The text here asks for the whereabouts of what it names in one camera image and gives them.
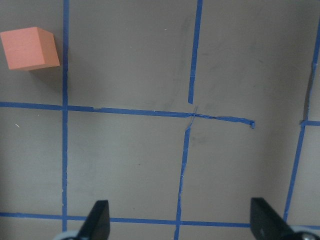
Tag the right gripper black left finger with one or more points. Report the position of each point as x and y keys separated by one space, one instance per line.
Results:
x=97 y=223

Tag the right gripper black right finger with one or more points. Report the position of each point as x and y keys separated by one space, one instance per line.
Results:
x=265 y=223

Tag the orange foam cube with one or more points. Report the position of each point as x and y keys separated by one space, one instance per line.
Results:
x=29 y=49

